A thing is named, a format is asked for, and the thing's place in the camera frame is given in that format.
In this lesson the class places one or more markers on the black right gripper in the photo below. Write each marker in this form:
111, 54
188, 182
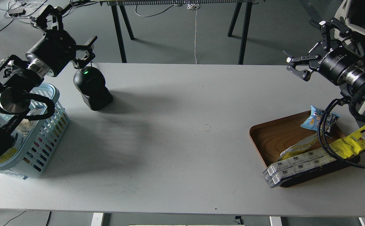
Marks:
336, 64

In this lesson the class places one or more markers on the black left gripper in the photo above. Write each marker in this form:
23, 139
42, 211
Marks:
52, 51

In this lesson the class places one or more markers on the yellow nut snack pouch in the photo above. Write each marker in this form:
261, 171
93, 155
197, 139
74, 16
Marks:
8, 154

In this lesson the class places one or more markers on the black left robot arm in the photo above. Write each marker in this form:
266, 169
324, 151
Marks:
17, 82

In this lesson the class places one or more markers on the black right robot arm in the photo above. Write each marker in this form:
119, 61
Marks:
354, 93

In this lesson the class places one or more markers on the blue snack bag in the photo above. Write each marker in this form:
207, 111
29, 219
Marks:
312, 122

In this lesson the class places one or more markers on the yellow cartoon snack bag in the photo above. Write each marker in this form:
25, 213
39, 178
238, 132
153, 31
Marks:
351, 145

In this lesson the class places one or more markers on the light blue plastic basket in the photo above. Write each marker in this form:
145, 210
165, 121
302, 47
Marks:
35, 141

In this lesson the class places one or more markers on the white boxed snack pack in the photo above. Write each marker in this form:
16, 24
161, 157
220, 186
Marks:
296, 169

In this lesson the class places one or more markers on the black barcode scanner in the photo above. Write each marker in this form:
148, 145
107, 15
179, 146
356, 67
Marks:
92, 85

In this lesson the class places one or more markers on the white office chair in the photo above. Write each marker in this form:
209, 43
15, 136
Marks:
352, 14

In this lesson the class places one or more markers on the yellow white flat pouch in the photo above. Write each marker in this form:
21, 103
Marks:
299, 147

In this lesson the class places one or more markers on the brown wooden tray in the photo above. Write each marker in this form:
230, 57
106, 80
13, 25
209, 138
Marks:
273, 137

